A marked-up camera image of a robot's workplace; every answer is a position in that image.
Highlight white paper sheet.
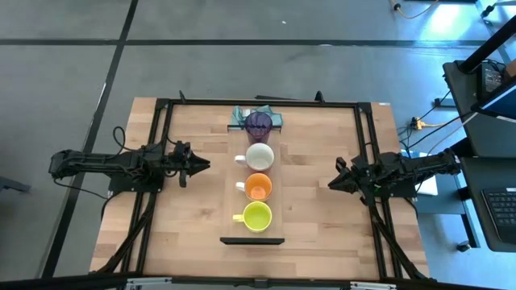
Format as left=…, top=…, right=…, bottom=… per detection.
left=414, top=175, right=439, bottom=197

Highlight white mug red interior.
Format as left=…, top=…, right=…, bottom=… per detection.
left=234, top=143, right=276, bottom=172

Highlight silver metal bracket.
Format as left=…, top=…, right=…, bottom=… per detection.
left=127, top=276, right=173, bottom=290
left=349, top=280, right=398, bottom=290

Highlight black power adapter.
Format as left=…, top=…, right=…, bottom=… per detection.
left=477, top=60, right=504, bottom=100

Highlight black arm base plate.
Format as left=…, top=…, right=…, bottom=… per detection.
left=360, top=168, right=418, bottom=199
left=107, top=160, right=164, bottom=194

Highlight yellow power plug cable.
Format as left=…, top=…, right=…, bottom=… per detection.
left=410, top=117, right=449, bottom=131

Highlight black keyboard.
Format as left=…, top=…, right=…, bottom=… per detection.
left=481, top=187, right=516, bottom=245

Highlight teal cloth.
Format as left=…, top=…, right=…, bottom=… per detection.
left=231, top=104, right=283, bottom=127

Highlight black diagonal pole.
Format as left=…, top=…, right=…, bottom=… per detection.
left=459, top=15, right=516, bottom=74

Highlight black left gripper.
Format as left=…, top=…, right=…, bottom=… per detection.
left=163, top=151, right=211, bottom=189

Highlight black desk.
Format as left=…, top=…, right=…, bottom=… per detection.
left=459, top=156, right=516, bottom=253
left=442, top=60, right=516, bottom=159

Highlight yellow floor cable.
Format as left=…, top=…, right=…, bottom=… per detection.
left=389, top=0, right=440, bottom=20

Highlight purple plastic cup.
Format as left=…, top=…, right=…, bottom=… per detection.
left=244, top=111, right=274, bottom=145

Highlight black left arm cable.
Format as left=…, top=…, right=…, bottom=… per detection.
left=112, top=126, right=128, bottom=152

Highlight orange mug white handle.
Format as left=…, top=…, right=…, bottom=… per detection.
left=235, top=172, right=273, bottom=202

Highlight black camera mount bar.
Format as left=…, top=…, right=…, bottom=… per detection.
left=0, top=272, right=516, bottom=290

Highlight black cable bundle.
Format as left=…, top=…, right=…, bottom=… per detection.
left=368, top=197, right=429, bottom=281
left=98, top=192, right=158, bottom=275

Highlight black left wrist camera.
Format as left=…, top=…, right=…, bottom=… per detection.
left=173, top=140, right=191, bottom=159

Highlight yellow-green mug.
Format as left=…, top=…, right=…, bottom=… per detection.
left=232, top=201, right=273, bottom=234

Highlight grey chair leg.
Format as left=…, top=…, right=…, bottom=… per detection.
left=0, top=176, right=31, bottom=193

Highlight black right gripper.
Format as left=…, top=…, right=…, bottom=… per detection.
left=327, top=155, right=384, bottom=206

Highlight wooden shelf black brackets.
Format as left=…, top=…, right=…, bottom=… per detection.
left=219, top=124, right=285, bottom=246

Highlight black aluminium table frame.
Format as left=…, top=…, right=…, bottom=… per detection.
left=120, top=90, right=431, bottom=283

